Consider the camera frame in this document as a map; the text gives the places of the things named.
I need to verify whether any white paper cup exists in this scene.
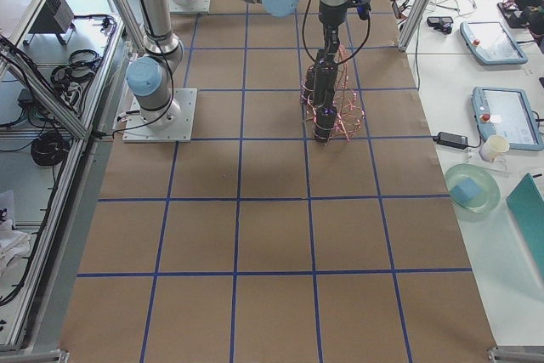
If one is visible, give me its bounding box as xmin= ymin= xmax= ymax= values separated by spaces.
xmin=479 ymin=134 xmax=510 ymax=162

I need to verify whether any copper wire wine basket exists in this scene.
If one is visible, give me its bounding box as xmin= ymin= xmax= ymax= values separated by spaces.
xmin=300 ymin=63 xmax=365 ymax=144

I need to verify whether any blue teach pendant near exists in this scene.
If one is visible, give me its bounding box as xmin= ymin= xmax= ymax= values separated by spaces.
xmin=471 ymin=87 xmax=543 ymax=151

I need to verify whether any black power adapter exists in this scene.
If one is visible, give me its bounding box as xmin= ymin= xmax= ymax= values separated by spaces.
xmin=433 ymin=132 xmax=468 ymax=150

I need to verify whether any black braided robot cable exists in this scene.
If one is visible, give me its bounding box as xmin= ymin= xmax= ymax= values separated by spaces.
xmin=297 ymin=0 xmax=371 ymax=62

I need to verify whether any teal board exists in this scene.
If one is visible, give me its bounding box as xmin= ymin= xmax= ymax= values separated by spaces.
xmin=507 ymin=173 xmax=543 ymax=269

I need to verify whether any grey electronics box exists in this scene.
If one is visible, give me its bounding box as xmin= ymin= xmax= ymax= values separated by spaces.
xmin=29 ymin=0 xmax=75 ymax=35

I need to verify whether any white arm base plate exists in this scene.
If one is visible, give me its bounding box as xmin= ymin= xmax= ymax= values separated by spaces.
xmin=122 ymin=88 xmax=197 ymax=143
xmin=168 ymin=0 xmax=211 ymax=14

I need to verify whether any dark wine bottle in basket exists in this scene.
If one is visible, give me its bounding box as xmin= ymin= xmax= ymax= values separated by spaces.
xmin=314 ymin=105 xmax=337 ymax=143

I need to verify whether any blue teach pendant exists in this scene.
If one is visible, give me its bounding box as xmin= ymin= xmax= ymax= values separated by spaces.
xmin=471 ymin=87 xmax=543 ymax=151
xmin=460 ymin=21 xmax=528 ymax=65

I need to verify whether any dark glass wine bottle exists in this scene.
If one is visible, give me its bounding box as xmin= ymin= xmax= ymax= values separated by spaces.
xmin=313 ymin=60 xmax=337 ymax=108

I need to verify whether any blue foam block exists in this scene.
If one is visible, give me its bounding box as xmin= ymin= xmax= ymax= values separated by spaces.
xmin=450 ymin=177 xmax=483 ymax=205

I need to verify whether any blue teach pendant far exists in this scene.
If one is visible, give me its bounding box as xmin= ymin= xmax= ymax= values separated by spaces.
xmin=460 ymin=21 xmax=528 ymax=65

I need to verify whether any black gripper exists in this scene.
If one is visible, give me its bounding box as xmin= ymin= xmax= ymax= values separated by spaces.
xmin=319 ymin=1 xmax=348 ymax=64

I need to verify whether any aluminium frame post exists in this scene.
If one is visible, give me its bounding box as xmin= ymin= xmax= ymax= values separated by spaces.
xmin=397 ymin=0 xmax=451 ymax=53

